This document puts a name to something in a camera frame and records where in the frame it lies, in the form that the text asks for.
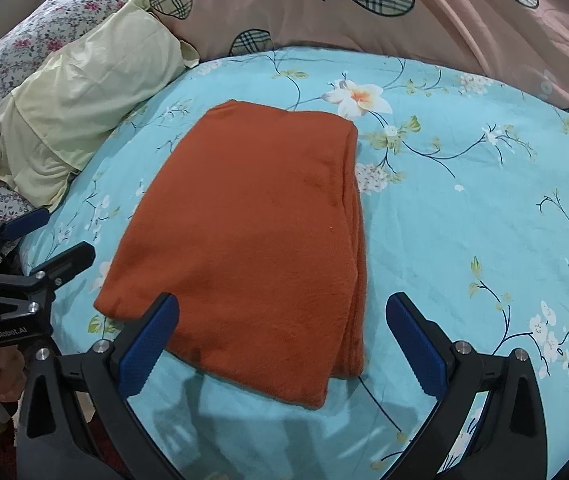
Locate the orange cloth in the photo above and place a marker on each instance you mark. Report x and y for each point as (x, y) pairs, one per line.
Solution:
(249, 240)

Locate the pale yellow pillow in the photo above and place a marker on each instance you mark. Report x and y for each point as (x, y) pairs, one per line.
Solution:
(84, 90)

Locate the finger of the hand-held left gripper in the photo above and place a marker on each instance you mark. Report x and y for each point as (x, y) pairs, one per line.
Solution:
(27, 222)
(72, 260)

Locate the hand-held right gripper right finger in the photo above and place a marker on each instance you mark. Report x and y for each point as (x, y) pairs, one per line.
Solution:
(417, 351)

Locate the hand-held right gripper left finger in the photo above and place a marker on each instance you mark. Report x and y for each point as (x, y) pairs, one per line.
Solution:
(147, 355)

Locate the pink quilt with plaid patches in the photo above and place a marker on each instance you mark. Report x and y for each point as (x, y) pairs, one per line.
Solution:
(439, 25)

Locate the light blue floral bed sheet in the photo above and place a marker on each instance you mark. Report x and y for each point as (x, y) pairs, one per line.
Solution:
(464, 210)

